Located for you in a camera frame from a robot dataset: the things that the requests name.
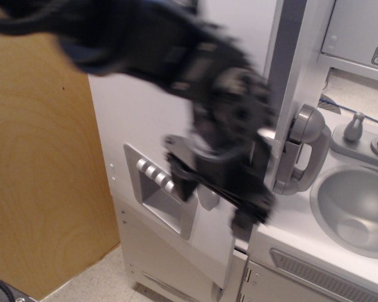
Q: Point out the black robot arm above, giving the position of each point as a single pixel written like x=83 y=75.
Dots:
x=167 y=44

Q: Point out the grey base with screw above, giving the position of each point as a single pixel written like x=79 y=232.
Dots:
x=11 y=294

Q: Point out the white lower freezer door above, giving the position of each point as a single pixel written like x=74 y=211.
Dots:
x=181 y=270

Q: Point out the silver freezer door handle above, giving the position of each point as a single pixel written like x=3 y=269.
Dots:
x=216 y=292

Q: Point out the silver toy faucet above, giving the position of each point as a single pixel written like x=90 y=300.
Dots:
x=355 y=142

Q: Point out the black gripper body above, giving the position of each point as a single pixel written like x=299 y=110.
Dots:
x=227 y=172

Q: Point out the grey oven vent panel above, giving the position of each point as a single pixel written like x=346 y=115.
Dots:
x=321 y=278

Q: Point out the silver toy sink basin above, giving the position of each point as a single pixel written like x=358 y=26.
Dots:
x=344 y=202

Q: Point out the silver toy telephone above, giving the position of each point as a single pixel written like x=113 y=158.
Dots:
x=304 y=152

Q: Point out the silver ice dispenser panel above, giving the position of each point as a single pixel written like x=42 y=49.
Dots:
x=156 y=192

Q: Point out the toy microwave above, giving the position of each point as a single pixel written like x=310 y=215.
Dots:
x=351 y=40

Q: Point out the silver fridge door handle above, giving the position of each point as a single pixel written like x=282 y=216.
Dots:
x=207 y=198

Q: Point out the white toy fridge door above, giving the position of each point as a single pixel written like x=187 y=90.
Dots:
x=139 y=113

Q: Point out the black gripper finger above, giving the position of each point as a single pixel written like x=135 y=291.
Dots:
x=243 y=223
x=184 y=180

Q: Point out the brass cabinet hinge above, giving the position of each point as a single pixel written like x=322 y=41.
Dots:
x=247 y=275

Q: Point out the plywood board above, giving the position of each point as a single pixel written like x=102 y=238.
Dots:
x=56 y=212

